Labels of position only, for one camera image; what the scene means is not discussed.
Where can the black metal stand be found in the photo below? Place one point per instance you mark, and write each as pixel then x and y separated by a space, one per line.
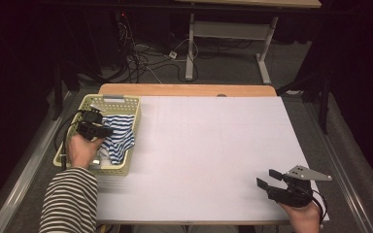
pixel 323 106
pixel 58 90

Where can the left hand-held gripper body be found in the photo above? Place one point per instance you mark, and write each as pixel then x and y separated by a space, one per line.
pixel 90 127

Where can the yellow plastic basket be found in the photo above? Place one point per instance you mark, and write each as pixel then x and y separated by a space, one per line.
pixel 116 103

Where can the blue white striped baby romper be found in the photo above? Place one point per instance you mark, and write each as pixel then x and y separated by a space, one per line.
pixel 119 136

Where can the white power adapter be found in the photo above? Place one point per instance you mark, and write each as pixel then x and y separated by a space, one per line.
pixel 173 54

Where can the metal floor rail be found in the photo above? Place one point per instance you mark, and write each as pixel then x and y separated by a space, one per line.
pixel 22 174
pixel 340 168

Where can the person's left hand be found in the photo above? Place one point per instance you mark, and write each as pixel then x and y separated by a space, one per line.
pixel 82 150

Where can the person's right hand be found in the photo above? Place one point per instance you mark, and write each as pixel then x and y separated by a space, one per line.
pixel 302 218

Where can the white metal desk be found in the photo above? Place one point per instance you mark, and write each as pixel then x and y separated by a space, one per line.
pixel 230 30

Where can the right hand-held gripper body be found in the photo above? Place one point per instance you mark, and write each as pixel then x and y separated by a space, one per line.
pixel 291 194

